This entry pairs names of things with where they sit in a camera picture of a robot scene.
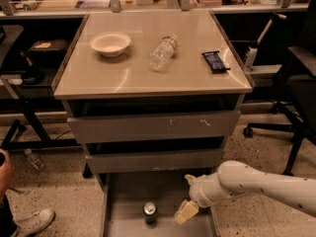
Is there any grey top drawer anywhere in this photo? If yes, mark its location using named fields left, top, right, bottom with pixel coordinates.
left=68, top=111, right=240, bottom=143

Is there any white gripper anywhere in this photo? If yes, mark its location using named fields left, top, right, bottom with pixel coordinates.
left=174, top=174, right=212, bottom=225

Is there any grey drawer cabinet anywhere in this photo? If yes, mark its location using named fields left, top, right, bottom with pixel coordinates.
left=51, top=10, right=255, bottom=237

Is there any dark blue snack bar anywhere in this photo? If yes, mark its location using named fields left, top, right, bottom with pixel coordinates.
left=202, top=50, right=229, bottom=73

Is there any clear plastic water bottle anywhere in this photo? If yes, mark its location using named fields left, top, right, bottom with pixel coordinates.
left=149, top=35, right=178, bottom=72

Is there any dark trouser leg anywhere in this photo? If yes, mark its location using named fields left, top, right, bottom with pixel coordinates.
left=0, top=197, right=17, bottom=237

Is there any green soda can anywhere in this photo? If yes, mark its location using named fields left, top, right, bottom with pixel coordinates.
left=142, top=201, right=158, bottom=224

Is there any black table frame left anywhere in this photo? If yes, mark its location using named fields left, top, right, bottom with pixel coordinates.
left=0, top=24, right=80, bottom=176

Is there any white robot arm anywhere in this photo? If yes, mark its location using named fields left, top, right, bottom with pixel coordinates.
left=174, top=160, right=316, bottom=225

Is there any white handled tool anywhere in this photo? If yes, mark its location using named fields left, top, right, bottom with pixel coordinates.
left=244, top=13, right=286, bottom=71

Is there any grey middle drawer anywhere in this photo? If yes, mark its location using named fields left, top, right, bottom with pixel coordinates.
left=85, top=148, right=223, bottom=174

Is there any open grey bottom drawer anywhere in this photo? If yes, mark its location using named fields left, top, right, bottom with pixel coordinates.
left=100, top=171, right=221, bottom=237

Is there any white paper bowl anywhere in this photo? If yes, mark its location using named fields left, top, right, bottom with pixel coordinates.
left=90, top=32, right=131, bottom=57

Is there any black box under bench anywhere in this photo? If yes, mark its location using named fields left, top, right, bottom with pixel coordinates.
left=28, top=39, right=68, bottom=69

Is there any white sneaker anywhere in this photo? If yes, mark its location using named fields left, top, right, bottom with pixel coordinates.
left=10, top=208, right=55, bottom=237

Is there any water bottle on floor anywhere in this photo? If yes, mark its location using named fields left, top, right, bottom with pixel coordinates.
left=24, top=148, right=45, bottom=171

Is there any black office chair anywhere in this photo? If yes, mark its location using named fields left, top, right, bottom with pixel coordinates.
left=243, top=0, right=316, bottom=176

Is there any person hand at left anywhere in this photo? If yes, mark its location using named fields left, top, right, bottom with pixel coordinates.
left=0, top=149, right=15, bottom=199

